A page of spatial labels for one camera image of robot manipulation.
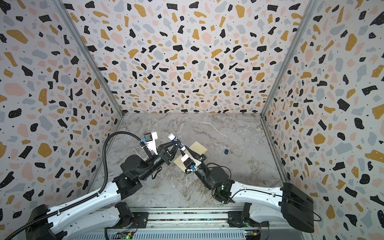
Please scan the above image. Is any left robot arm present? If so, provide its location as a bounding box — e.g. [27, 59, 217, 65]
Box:
[26, 139, 186, 240]

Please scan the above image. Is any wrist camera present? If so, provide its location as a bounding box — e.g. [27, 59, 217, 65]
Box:
[181, 155, 197, 174]
[141, 132, 158, 155]

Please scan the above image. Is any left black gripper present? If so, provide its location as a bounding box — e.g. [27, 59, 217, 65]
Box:
[138, 140, 180, 182]

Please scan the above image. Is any cream envelope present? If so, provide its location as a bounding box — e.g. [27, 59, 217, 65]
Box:
[173, 140, 209, 173]

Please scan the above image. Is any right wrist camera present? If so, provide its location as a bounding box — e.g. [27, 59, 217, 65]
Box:
[181, 155, 197, 174]

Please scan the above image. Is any perforated grey cable tray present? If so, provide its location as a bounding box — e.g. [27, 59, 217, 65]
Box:
[65, 230, 250, 240]

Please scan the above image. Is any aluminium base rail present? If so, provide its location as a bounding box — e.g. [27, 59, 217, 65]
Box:
[86, 206, 316, 232]

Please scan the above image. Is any blue white glue stick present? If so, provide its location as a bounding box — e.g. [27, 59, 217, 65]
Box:
[168, 134, 186, 151]

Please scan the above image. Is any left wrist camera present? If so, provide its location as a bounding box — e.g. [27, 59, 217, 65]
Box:
[141, 132, 158, 155]

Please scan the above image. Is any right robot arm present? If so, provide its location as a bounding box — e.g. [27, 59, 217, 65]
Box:
[180, 147, 315, 233]

